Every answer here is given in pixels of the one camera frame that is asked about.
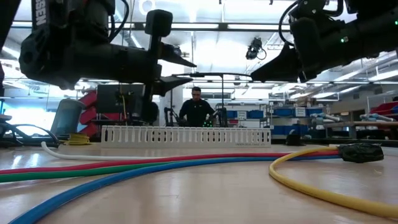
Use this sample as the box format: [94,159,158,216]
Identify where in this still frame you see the red zigzag panel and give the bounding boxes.
[78,90,98,138]

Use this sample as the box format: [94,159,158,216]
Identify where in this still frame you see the person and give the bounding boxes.
[178,86,216,128]

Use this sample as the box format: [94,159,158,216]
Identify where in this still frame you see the black aluminium frame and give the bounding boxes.
[270,138,398,147]

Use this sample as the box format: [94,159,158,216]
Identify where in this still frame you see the grey foam roll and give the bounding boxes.
[359,113,390,123]
[310,112,342,124]

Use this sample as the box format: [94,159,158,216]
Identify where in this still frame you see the black looped cable bundle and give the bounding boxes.
[0,114,61,149]

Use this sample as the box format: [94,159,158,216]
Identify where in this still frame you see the white slotted cable raceway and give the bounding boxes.
[101,125,272,149]

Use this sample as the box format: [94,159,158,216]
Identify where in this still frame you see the coloured wire bundle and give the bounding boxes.
[269,146,398,220]
[0,151,340,175]

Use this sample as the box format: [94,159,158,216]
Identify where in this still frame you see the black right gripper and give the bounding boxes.
[251,17,352,83]

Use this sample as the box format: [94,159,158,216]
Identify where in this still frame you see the black overhead camera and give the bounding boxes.
[245,37,267,61]

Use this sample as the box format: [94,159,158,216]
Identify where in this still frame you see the black monitor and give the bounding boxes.
[96,84,146,114]

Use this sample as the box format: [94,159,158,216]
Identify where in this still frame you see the red storage bin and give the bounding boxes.
[369,101,398,116]

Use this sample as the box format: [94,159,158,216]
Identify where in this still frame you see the tall black station frame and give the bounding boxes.
[169,72,225,128]

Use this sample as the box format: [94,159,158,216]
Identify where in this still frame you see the yellow wire spool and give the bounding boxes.
[63,133,92,146]

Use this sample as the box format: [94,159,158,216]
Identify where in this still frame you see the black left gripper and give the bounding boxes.
[119,9,197,125]

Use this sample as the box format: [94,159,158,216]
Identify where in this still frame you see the bundle of coloured wires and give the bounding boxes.
[0,160,200,184]

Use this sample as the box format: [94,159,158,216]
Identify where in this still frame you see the wooden workbench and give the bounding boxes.
[323,120,398,139]

